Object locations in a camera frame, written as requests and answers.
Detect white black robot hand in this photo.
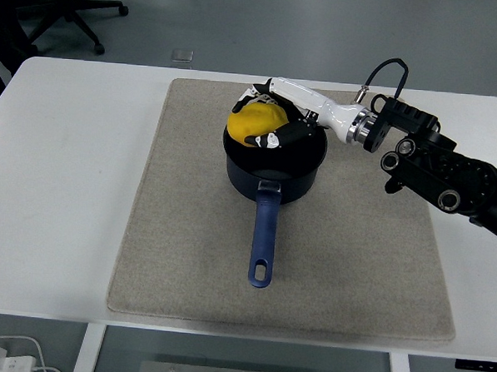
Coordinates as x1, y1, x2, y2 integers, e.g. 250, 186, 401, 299
229, 73, 365, 155

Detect yellow potato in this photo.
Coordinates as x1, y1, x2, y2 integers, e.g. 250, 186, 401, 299
226, 101, 291, 148

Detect silver floor socket plate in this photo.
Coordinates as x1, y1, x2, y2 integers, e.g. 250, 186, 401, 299
171, 48, 195, 64

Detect beige fabric mat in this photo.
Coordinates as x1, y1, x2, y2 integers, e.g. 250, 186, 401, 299
105, 74, 470, 343

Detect black office chair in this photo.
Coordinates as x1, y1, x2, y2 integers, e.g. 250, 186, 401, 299
13, 0, 130, 58

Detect black table control panel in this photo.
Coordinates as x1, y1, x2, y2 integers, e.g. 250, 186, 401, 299
454, 360, 497, 372

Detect person in dark clothing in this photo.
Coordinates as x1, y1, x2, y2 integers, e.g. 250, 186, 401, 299
0, 0, 42, 120

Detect blue pot with handle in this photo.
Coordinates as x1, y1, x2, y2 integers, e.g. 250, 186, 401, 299
215, 105, 331, 291

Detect white cable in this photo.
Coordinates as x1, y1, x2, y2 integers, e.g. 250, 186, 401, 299
0, 334, 77, 372

